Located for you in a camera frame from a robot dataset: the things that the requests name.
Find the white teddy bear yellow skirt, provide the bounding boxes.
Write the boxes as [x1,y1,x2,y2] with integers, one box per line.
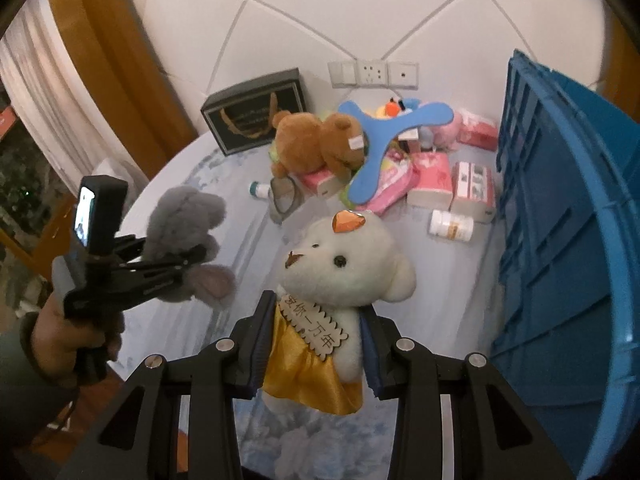
[260,210,417,416]

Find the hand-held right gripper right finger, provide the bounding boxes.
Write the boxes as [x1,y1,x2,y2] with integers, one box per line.
[357,307,576,480]

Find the pink pack white end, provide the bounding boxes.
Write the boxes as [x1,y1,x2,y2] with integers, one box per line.
[297,167,353,198]

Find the wooden frame beside roll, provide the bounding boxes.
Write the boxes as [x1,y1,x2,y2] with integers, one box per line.
[595,0,640,126]

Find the light blue bed sheet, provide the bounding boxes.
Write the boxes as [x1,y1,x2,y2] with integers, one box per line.
[107,130,506,480]

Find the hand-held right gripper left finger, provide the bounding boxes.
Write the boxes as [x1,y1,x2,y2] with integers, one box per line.
[57,289,281,480]

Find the black gift box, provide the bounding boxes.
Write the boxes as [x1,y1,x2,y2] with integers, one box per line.
[201,67,307,156]

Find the white five-hole wall socket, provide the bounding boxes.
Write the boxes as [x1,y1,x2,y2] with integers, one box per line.
[356,59,390,86]

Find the pink soft bag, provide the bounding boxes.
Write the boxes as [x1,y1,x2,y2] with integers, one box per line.
[350,152,421,216]

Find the white wall switch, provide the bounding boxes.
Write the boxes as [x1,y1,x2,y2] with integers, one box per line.
[327,60,358,86]

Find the small pink pig plush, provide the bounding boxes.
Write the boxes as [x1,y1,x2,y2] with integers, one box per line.
[430,120,463,152]

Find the pink white tissue pack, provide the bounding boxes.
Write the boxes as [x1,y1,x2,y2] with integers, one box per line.
[406,152,453,208]

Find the person's left hand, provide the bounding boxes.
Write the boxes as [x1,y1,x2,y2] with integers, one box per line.
[30,290,126,376]

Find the brown teddy bear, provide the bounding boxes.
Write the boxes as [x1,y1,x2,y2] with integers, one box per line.
[270,110,372,181]

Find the grey plush toy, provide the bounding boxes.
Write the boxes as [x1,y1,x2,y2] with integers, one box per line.
[137,185,237,311]

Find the dark sunglasses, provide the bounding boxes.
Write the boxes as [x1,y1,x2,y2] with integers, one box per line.
[267,174,305,225]

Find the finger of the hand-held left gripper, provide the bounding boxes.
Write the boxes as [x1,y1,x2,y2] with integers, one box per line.
[117,232,151,263]
[127,245,208,303]

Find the colourful bird plush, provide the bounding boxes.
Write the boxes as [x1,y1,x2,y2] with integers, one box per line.
[367,96,423,120]

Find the white single-hole wall socket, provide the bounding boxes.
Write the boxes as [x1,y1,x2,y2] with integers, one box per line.
[387,61,420,87]

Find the white pill bottle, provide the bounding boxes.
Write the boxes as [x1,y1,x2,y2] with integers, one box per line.
[428,209,475,242]

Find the white curtain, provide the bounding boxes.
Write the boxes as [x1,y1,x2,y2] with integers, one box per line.
[0,0,146,201]

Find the blue plastic crate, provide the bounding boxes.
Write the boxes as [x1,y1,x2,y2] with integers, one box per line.
[487,49,640,480]

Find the white red carton pack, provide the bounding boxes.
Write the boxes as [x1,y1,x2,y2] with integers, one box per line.
[450,161,497,224]

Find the blue boomerang toy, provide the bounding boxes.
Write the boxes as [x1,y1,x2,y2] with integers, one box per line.
[336,99,455,205]

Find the wooden frame beside curtain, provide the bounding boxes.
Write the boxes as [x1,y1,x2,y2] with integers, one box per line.
[30,0,198,181]

